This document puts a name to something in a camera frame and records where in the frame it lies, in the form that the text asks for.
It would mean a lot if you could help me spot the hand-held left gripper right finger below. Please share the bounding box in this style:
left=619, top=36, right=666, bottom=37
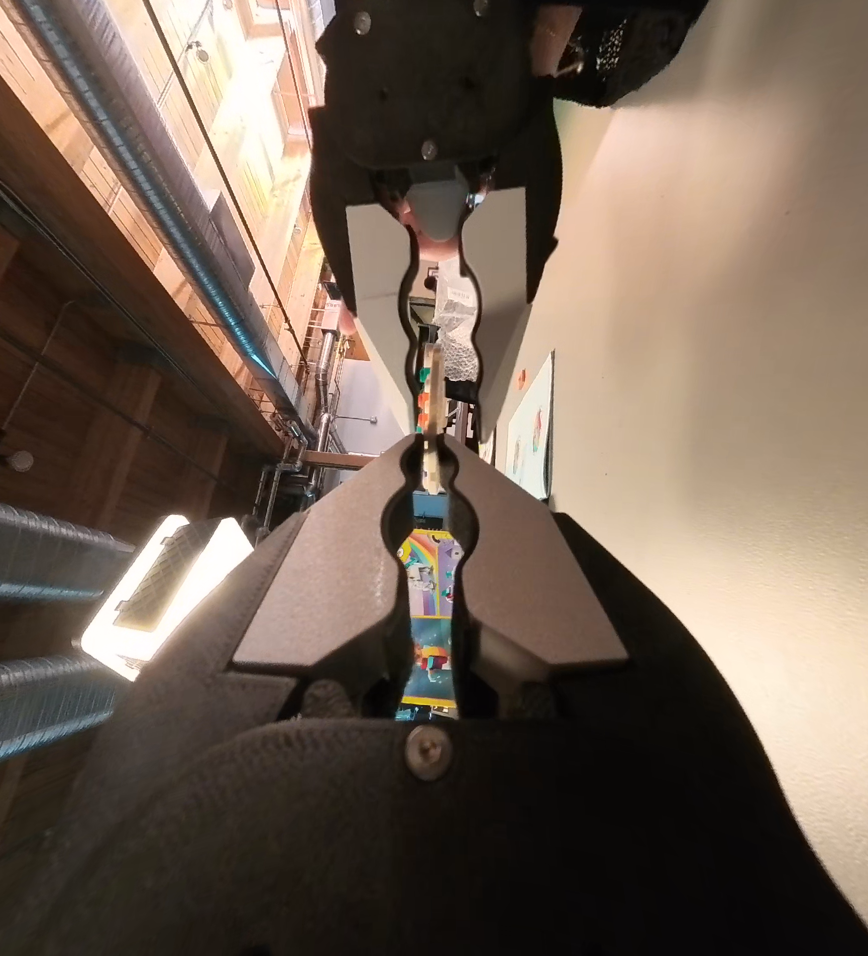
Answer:
left=437, top=435, right=629, bottom=699

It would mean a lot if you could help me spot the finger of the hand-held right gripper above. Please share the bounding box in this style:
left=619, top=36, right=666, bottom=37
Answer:
left=344, top=202, right=420, bottom=436
left=458, top=185, right=532, bottom=447

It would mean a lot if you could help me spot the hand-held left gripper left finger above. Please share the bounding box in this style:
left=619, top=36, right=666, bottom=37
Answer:
left=229, top=435, right=425, bottom=699

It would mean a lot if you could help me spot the round cream lego plate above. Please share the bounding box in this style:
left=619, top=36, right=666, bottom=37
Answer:
left=423, top=341, right=451, bottom=495

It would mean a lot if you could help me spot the light blue instruction booklet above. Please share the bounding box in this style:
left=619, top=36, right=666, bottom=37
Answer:
left=503, top=349, right=556, bottom=501

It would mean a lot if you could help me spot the colourful lego set box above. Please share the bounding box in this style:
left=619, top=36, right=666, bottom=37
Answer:
left=400, top=526, right=466, bottom=708

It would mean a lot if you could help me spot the person's right hand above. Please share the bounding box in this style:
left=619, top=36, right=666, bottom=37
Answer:
left=401, top=213, right=459, bottom=264

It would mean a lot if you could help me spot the clear bubble wrap bag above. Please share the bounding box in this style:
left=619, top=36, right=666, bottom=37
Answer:
left=430, top=270, right=481, bottom=389

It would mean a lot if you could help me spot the bright white light panel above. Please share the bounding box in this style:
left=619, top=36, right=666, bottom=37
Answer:
left=79, top=513, right=257, bottom=683

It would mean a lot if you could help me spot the silver ventilation duct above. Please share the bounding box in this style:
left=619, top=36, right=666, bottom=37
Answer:
left=19, top=0, right=317, bottom=443
left=0, top=490, right=136, bottom=603
left=313, top=329, right=347, bottom=454
left=0, top=655, right=119, bottom=778

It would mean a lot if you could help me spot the black frame chair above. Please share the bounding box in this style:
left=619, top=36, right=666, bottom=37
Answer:
left=445, top=379, right=481, bottom=443

